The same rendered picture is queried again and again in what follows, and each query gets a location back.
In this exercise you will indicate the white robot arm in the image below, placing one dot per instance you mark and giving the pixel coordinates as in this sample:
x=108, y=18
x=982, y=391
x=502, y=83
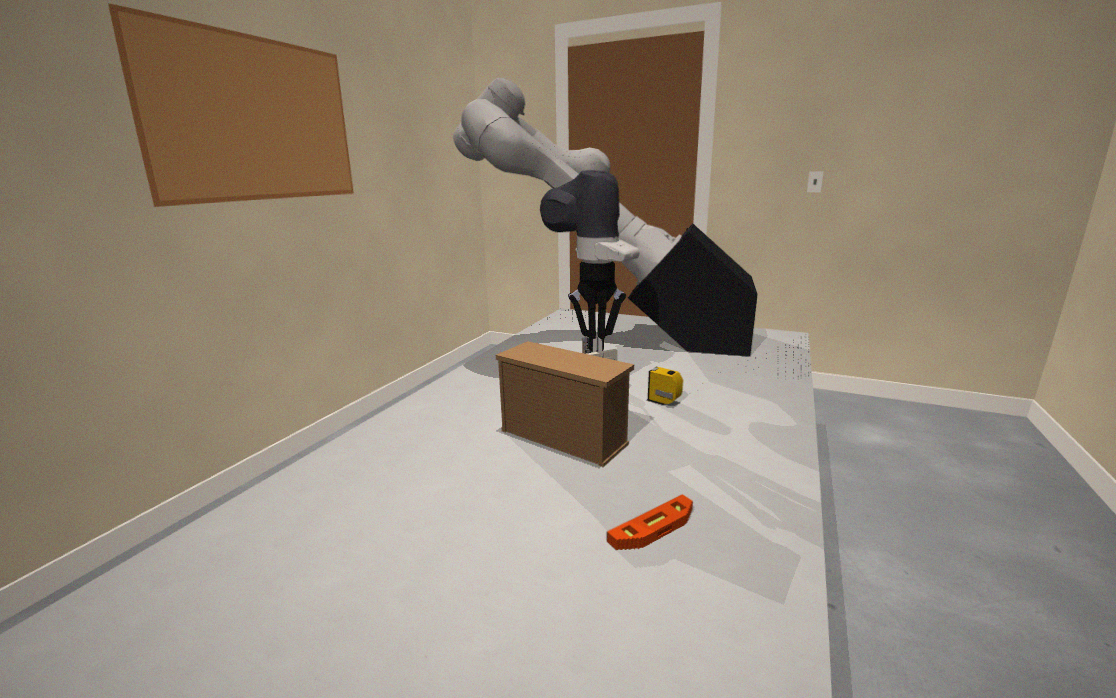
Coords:
x=587, y=204

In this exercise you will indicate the orange spirit level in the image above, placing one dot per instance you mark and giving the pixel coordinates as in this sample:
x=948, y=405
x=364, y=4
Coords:
x=651, y=525

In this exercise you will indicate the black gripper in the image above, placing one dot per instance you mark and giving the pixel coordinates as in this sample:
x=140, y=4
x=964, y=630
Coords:
x=597, y=285

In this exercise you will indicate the yellow tape measure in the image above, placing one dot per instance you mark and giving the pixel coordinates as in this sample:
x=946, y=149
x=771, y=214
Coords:
x=664, y=385

